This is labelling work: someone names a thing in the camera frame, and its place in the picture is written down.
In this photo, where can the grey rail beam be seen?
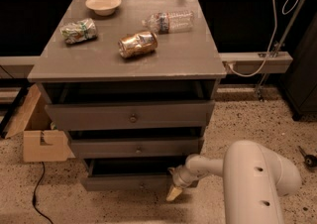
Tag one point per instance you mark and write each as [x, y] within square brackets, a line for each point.
[254, 63]

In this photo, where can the grey drawer cabinet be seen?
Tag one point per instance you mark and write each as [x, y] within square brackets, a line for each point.
[184, 67]

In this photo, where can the white bowl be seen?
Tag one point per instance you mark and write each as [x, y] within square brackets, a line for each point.
[103, 7]

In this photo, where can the clear plastic water bottle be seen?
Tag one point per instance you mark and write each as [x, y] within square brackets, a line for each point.
[170, 22]

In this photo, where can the cardboard box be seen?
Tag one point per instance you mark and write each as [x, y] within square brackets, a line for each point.
[41, 141]

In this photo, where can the grey top drawer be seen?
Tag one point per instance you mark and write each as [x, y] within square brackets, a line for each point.
[132, 115]

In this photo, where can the crushed gold can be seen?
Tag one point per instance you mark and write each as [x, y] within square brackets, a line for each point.
[138, 44]

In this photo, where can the metal stand pole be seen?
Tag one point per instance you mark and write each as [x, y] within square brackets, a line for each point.
[273, 52]

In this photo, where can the crushed green white can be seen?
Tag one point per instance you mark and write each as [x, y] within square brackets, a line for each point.
[80, 31]

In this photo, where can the grey bottom drawer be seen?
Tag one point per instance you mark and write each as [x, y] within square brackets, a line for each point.
[149, 173]

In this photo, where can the dark cabinet at right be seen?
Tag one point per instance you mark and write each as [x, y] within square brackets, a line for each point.
[299, 84]

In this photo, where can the grey middle drawer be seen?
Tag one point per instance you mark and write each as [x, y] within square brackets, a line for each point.
[136, 147]

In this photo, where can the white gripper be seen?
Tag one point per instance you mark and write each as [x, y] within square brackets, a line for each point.
[180, 177]

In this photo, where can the small black tool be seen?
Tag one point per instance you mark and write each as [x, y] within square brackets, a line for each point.
[309, 160]

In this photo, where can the grey drawer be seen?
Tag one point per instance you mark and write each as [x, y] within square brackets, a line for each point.
[149, 173]
[132, 115]
[136, 147]

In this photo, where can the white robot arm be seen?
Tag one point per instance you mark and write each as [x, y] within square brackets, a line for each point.
[254, 179]

